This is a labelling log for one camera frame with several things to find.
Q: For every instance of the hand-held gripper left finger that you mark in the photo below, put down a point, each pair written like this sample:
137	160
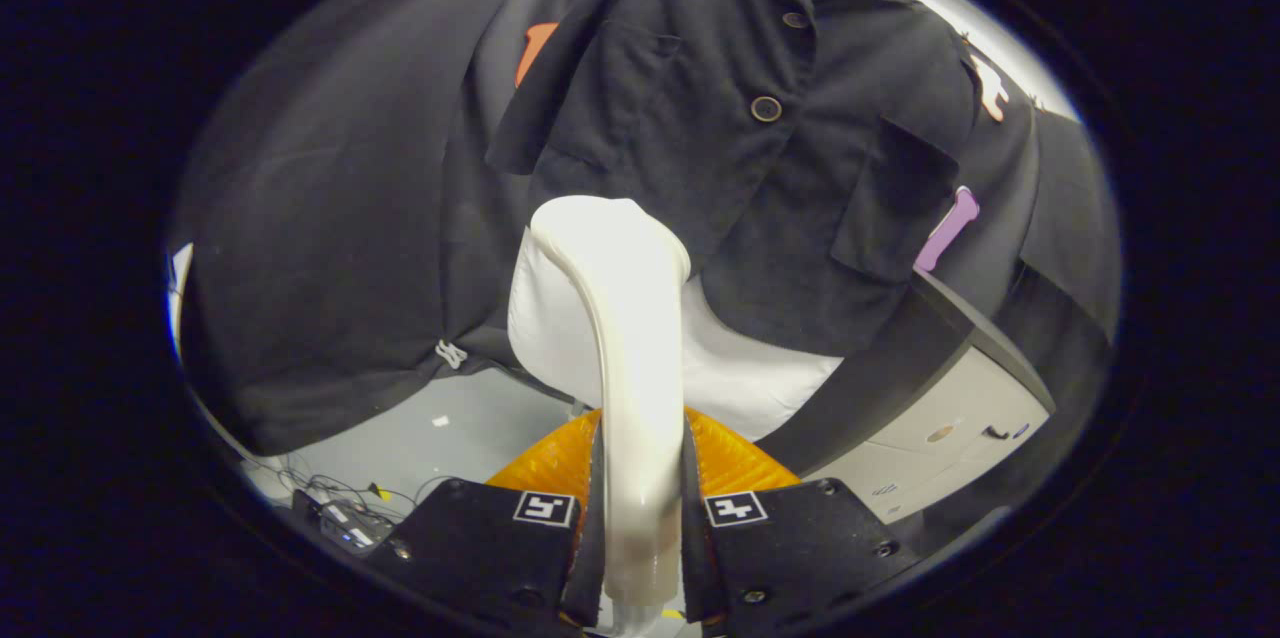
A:
590	558

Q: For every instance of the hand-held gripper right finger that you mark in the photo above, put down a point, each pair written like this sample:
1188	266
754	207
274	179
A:
698	558

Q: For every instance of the white garment steamer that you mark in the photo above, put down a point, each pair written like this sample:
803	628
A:
630	318

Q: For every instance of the black suit jacket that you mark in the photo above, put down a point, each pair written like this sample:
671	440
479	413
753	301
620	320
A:
700	168

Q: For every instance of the white mannequin torso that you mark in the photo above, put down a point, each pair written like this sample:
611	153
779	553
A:
740	378

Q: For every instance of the grey power strip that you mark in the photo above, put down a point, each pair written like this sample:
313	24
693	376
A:
350	524

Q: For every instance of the grey cabinet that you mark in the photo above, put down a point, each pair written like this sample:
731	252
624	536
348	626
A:
960	408

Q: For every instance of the black backdrop cloth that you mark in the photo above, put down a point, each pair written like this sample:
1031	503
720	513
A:
330	218

